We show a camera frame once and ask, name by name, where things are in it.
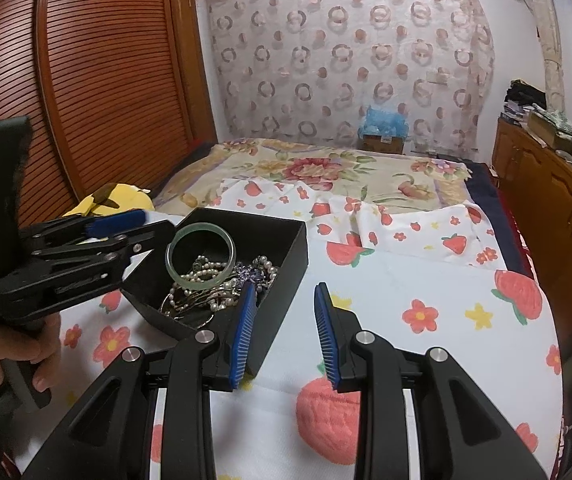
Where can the small brown cardboard box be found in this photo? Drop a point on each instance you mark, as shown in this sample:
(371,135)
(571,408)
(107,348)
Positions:
(385,145)

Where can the green jade bangle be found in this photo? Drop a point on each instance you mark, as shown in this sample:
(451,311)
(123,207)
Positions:
(200,256)

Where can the purple butterfly hair pin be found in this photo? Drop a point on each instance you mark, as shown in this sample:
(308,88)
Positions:
(261,271)

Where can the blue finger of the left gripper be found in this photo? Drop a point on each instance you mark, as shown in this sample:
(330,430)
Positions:
(101,227)

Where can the circle pattern lace curtain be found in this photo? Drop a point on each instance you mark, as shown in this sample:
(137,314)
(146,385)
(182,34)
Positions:
(307,70)

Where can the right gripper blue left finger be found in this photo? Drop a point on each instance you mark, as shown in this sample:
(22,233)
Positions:
(234,328)

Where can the strawberry flower print cloth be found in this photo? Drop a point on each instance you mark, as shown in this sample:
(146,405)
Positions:
(461,381)

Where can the person's left hand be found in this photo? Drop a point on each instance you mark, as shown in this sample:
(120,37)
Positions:
(45,351)

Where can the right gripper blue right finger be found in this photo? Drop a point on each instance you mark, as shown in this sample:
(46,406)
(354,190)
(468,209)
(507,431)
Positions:
(336,328)

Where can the yellow plush toy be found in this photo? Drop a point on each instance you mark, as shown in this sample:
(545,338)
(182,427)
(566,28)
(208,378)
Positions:
(113,198)

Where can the brown louvered wardrobe door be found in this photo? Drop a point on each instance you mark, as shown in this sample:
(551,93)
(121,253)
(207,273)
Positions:
(115,91)

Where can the black square jewelry box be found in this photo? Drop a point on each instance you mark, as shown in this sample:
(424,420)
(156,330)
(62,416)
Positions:
(180,313)

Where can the floral bed cover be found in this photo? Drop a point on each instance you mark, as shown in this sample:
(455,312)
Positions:
(433,208)

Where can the blue plastic bag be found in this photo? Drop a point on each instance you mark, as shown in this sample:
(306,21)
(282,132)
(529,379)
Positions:
(384,124)

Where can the brown wooden sideboard cabinet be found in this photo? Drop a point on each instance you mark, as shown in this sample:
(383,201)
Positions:
(537,186)

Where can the clutter pile on sideboard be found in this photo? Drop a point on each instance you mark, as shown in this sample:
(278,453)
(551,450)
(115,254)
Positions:
(525,106)

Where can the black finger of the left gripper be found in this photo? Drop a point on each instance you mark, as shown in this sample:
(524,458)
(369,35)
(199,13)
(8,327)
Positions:
(136,237)

